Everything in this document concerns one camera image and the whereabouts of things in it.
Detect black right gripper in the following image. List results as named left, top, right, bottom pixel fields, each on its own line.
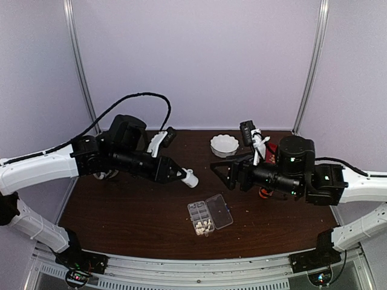
left=210, top=150, right=302, bottom=198

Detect orange pill bottle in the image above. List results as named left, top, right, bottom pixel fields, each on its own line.
left=259, top=187, right=273, bottom=199

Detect clear plastic pill organizer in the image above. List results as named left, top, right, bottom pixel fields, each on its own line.
left=187, top=194, right=233, bottom=236

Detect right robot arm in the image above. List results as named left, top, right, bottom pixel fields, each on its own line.
left=210, top=135, right=386, bottom=267

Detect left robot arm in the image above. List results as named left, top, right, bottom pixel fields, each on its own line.
left=1, top=115, right=198, bottom=268

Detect white pills in organizer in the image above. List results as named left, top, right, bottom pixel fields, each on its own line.
left=195, top=227, right=212, bottom=236

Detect white fluted ceramic bowl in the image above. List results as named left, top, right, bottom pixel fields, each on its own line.
left=210, top=134, right=239, bottom=158

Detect red floral saucer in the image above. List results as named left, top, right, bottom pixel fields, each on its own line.
left=265, top=143, right=277, bottom=164

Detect floral mug yellow inside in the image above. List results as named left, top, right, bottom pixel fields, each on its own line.
left=93, top=170, right=119, bottom=180

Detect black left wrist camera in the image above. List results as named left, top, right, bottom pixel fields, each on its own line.
left=146, top=127, right=177, bottom=158

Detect black camera cable left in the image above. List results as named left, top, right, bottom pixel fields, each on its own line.
left=0, top=92, right=172, bottom=166

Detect black camera cable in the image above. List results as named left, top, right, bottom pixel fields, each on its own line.
left=314, top=156, right=387, bottom=179
left=0, top=92, right=172, bottom=166

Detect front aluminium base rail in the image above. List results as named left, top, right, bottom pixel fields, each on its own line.
left=24, top=232, right=372, bottom=290

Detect black camera cable right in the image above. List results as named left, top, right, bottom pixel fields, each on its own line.
left=314, top=156, right=387, bottom=179

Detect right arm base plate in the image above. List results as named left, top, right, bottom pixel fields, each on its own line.
left=289, top=250, right=341, bottom=274

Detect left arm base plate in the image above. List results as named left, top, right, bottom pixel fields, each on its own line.
left=53, top=250, right=108, bottom=274

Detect aluminium frame post right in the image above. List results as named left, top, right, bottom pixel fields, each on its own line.
left=292, top=0, right=330, bottom=135

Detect aluminium frame post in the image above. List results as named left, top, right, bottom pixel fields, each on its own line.
left=292, top=0, right=330, bottom=135
left=63, top=0, right=97, bottom=122

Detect aluminium frame post left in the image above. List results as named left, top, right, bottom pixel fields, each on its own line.
left=63, top=0, right=97, bottom=122

